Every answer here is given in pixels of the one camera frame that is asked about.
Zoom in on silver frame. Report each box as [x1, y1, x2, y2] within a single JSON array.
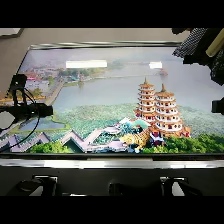
[[0, 41, 224, 197]]

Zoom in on grey checked garment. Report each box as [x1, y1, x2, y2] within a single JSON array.
[[172, 27, 210, 61]]

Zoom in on black cable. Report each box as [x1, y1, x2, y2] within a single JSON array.
[[0, 88, 41, 154]]

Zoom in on dark patterned garment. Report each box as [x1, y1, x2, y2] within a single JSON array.
[[210, 49, 224, 87]]

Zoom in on pale beige bar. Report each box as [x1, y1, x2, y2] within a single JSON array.
[[205, 29, 224, 59]]

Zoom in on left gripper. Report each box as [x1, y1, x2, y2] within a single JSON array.
[[33, 102, 55, 118]]

